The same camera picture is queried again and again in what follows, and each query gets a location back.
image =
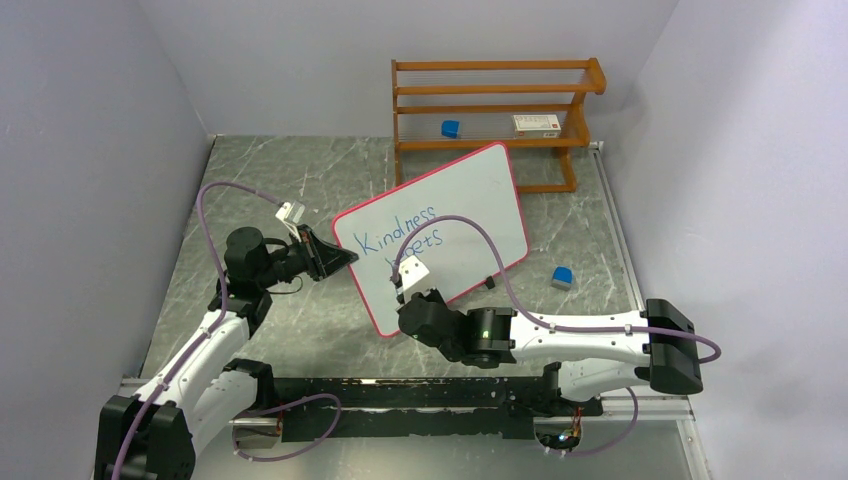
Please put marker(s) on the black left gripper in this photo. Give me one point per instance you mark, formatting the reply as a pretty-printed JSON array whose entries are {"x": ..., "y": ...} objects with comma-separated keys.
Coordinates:
[{"x": 329, "y": 258}]

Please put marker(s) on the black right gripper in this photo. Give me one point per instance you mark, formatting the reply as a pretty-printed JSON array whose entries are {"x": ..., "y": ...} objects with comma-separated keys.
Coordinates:
[{"x": 430, "y": 295}]

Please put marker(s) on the pink framed whiteboard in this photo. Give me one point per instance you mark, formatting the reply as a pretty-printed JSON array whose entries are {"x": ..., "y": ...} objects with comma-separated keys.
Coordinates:
[{"x": 461, "y": 220}]

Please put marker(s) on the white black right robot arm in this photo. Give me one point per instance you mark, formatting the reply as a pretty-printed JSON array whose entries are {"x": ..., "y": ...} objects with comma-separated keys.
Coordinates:
[{"x": 655, "y": 346}]

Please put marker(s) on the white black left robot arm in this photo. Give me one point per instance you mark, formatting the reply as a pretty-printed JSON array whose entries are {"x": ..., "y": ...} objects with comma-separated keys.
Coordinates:
[{"x": 159, "y": 431}]

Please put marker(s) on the blue eraser on table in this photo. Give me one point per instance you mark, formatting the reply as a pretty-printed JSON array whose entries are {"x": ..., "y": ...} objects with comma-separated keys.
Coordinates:
[{"x": 562, "y": 278}]

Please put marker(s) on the blue eraser on shelf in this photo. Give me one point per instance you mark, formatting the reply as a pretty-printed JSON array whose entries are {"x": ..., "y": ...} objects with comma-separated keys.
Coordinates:
[{"x": 450, "y": 129}]

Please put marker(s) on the orange wooden shelf rack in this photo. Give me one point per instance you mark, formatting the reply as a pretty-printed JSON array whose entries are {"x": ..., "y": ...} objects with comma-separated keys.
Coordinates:
[{"x": 483, "y": 96}]

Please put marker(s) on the white cardboard box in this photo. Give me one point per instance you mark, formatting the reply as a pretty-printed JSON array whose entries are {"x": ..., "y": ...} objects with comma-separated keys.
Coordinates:
[{"x": 536, "y": 126}]

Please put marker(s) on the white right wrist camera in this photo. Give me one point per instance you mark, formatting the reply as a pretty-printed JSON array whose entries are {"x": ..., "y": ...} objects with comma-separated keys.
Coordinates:
[{"x": 412, "y": 277}]

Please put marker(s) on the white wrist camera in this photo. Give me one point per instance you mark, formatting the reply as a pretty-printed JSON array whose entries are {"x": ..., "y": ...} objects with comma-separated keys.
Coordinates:
[
  {"x": 412, "y": 277},
  {"x": 289, "y": 214}
]

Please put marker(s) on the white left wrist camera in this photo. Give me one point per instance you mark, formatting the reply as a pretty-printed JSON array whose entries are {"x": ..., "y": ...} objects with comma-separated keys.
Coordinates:
[{"x": 289, "y": 214}]

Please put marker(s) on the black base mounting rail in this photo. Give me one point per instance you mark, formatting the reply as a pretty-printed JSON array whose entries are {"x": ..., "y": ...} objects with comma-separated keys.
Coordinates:
[{"x": 369, "y": 408}]

